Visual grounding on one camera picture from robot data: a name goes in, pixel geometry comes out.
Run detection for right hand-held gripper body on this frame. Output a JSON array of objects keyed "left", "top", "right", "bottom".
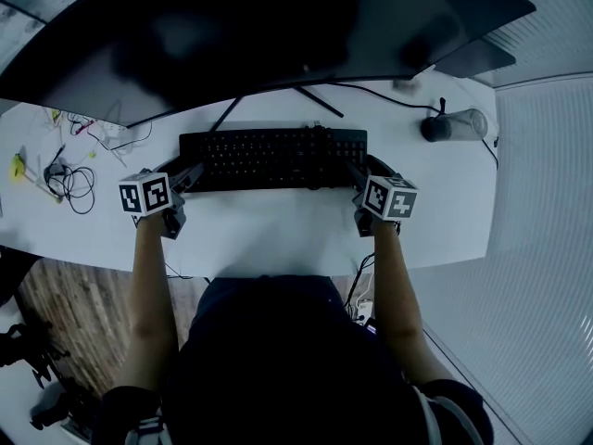
[{"left": 353, "top": 173, "right": 420, "bottom": 238}]

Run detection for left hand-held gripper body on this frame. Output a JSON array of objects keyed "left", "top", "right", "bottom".
[{"left": 118, "top": 168, "right": 188, "bottom": 241}]

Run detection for black keyboard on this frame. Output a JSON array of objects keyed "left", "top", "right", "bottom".
[{"left": 178, "top": 127, "right": 370, "bottom": 194}]

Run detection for person's left forearm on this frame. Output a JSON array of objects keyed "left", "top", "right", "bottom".
[{"left": 120, "top": 210, "right": 180, "bottom": 393}]

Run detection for person's right forearm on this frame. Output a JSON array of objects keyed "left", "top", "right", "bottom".
[{"left": 370, "top": 218, "right": 448, "bottom": 387}]

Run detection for clear bottle with black cap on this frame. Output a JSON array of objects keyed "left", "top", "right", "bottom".
[{"left": 420, "top": 107, "right": 491, "bottom": 144}]

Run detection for white floor power strip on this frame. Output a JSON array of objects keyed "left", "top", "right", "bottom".
[{"left": 354, "top": 297, "right": 376, "bottom": 326}]

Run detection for small yellow gadget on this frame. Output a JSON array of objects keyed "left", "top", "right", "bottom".
[{"left": 9, "top": 152, "right": 31, "bottom": 185}]

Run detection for black curved monitor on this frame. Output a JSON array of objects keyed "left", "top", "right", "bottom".
[{"left": 0, "top": 0, "right": 538, "bottom": 132}]

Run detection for dark grey partition panel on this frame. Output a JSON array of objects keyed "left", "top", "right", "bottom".
[{"left": 433, "top": 37, "right": 518, "bottom": 77}]

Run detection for person's black shirt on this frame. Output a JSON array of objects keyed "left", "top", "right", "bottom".
[{"left": 92, "top": 273, "right": 495, "bottom": 445}]

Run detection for black office chair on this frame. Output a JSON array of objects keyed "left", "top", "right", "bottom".
[{"left": 0, "top": 243, "right": 103, "bottom": 439}]

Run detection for thin black monitor cable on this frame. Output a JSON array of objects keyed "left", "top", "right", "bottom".
[{"left": 323, "top": 80, "right": 500, "bottom": 171}]

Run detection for red wire bundle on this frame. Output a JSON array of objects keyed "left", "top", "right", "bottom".
[{"left": 69, "top": 113, "right": 101, "bottom": 139}]

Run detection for coiled black cable with adapter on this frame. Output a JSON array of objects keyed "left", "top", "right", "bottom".
[{"left": 43, "top": 163, "right": 97, "bottom": 216}]

